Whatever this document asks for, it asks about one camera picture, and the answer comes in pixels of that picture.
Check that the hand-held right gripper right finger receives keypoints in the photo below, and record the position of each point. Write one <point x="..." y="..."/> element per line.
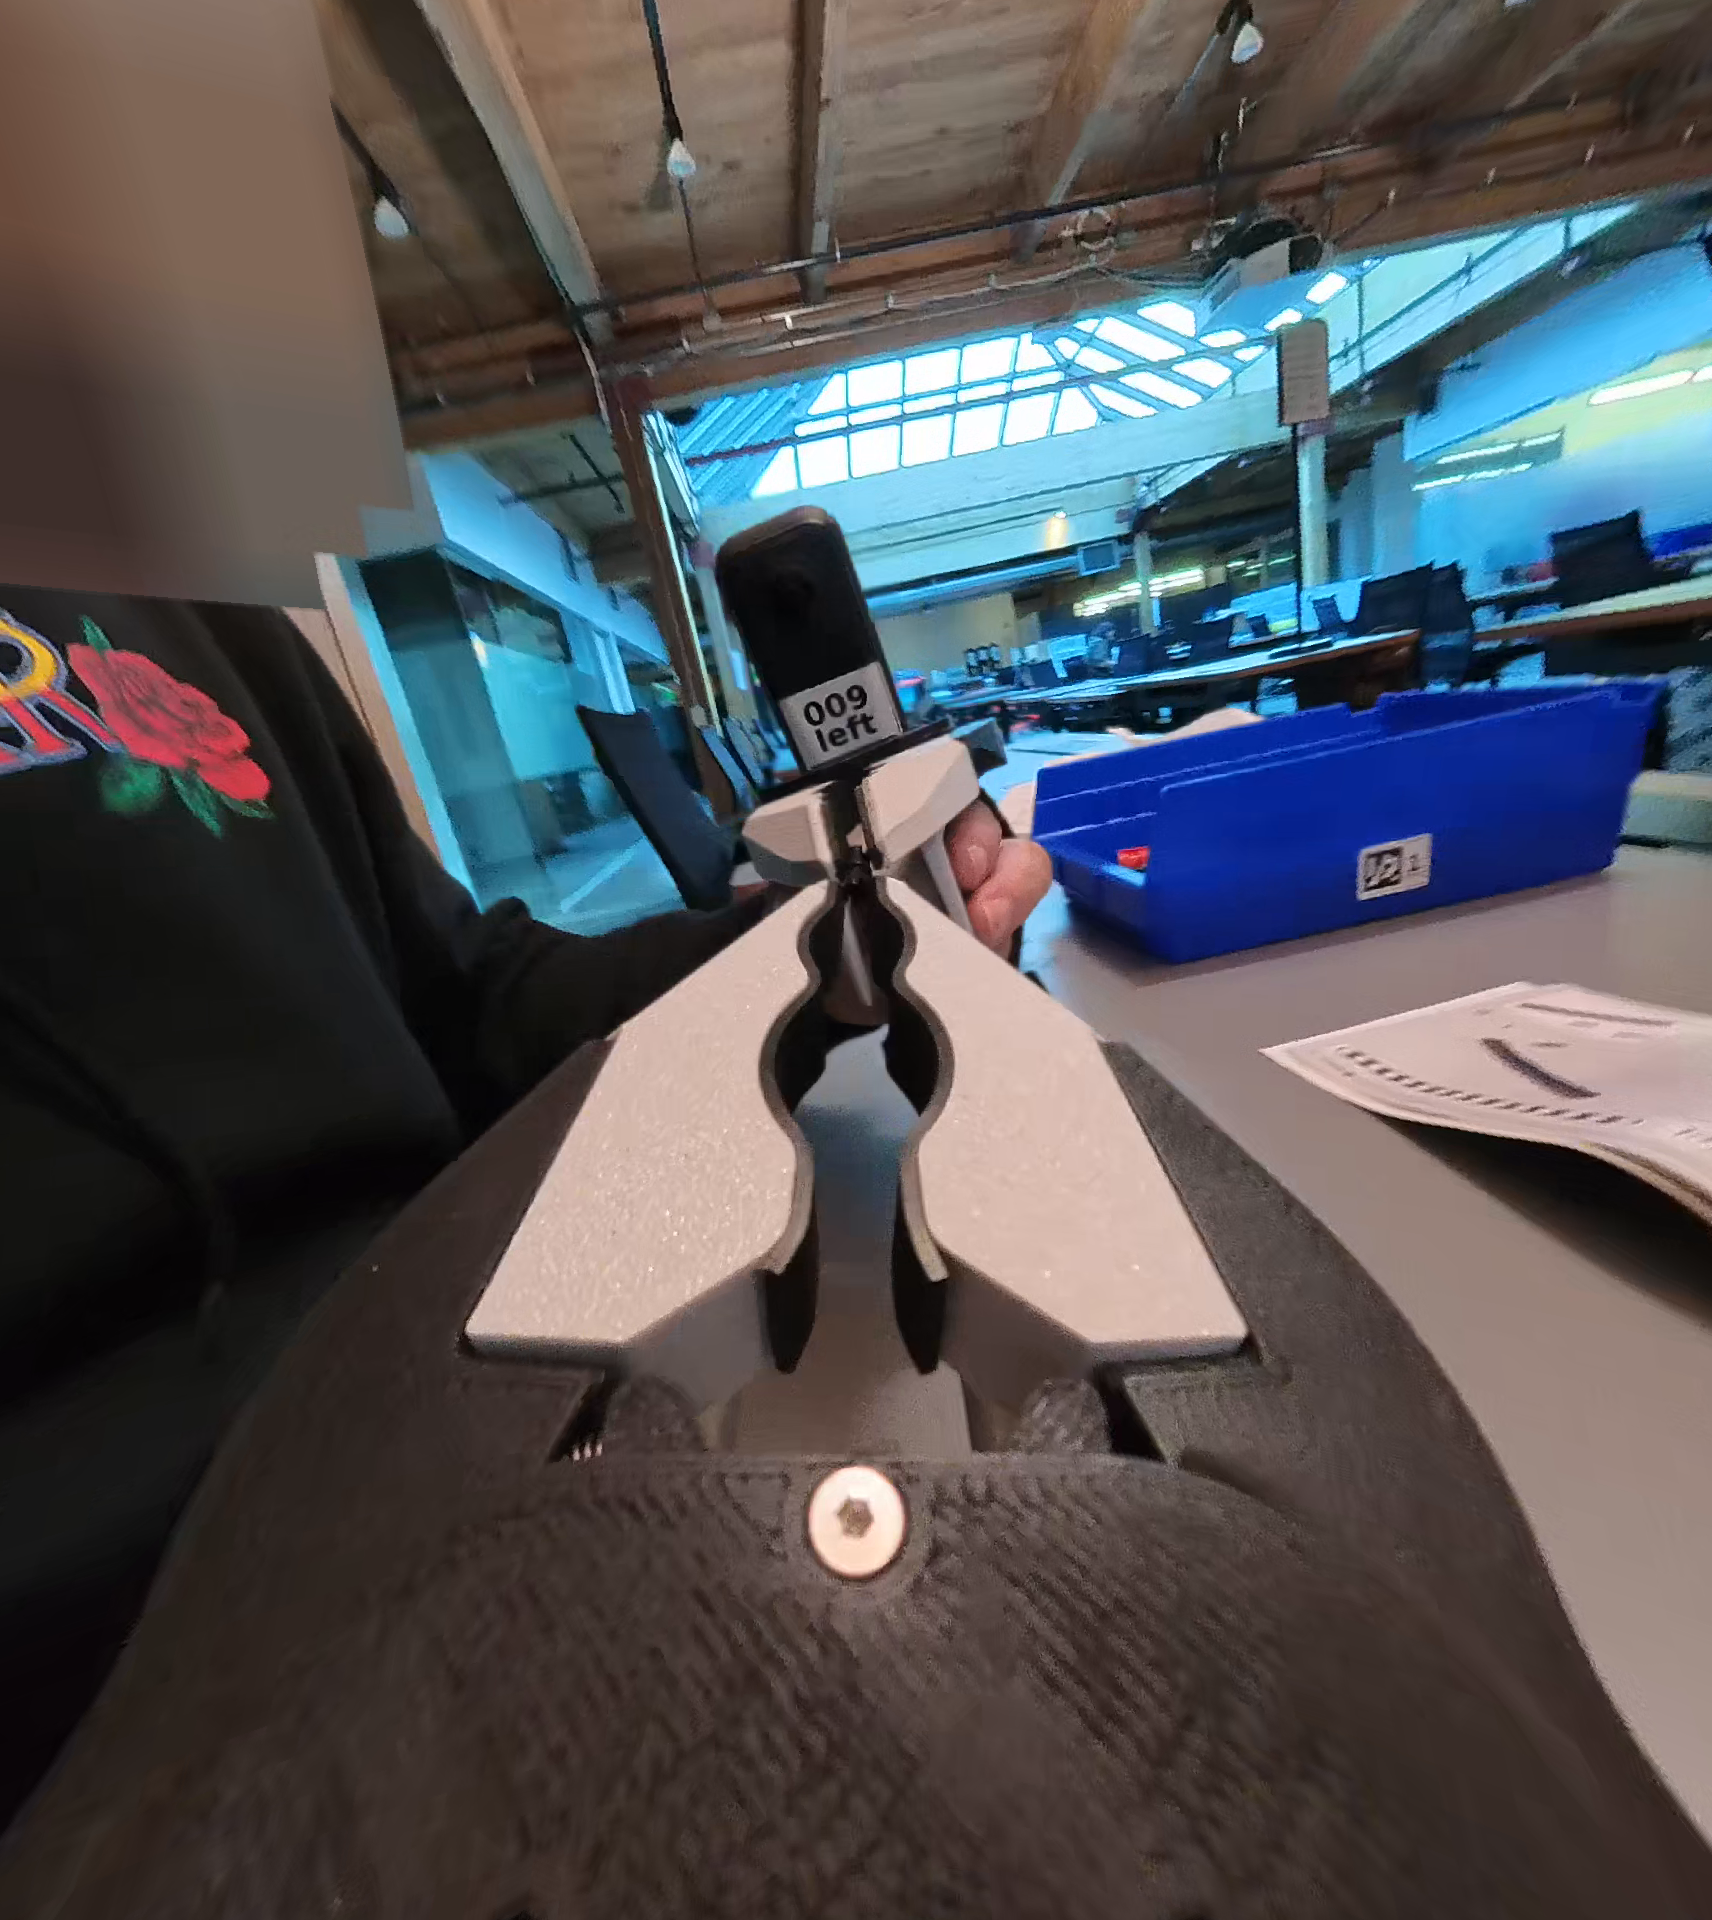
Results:
<point x="1067" y="1201"/>

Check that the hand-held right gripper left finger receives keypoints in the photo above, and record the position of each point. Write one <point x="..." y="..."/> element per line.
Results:
<point x="646" y="1201"/>

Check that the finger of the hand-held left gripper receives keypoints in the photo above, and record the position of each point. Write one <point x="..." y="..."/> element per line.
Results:
<point x="924" y="794"/>
<point x="797" y="837"/>

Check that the person's left forearm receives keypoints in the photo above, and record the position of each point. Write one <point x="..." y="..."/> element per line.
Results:
<point x="601" y="969"/>

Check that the person's left hand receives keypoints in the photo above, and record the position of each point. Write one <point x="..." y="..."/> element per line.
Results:
<point x="1007" y="885"/>

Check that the long background work table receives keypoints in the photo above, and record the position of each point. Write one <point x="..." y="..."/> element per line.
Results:
<point x="1651" y="600"/>
<point x="1216" y="660"/>

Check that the blue plastic bin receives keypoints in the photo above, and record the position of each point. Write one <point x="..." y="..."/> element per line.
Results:
<point x="1396" y="840"/>

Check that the white pendant lamp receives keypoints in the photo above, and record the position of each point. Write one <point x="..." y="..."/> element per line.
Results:
<point x="679" y="159"/>
<point x="391" y="218"/>
<point x="1244" y="39"/>

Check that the white instruction booklet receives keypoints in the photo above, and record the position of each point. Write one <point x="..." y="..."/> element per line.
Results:
<point x="1576" y="1081"/>

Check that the person's black printed sweatshirt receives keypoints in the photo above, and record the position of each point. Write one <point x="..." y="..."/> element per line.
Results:
<point x="121" y="1081"/>

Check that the hanging white sign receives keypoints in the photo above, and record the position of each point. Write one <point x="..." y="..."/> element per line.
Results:
<point x="1302" y="373"/>

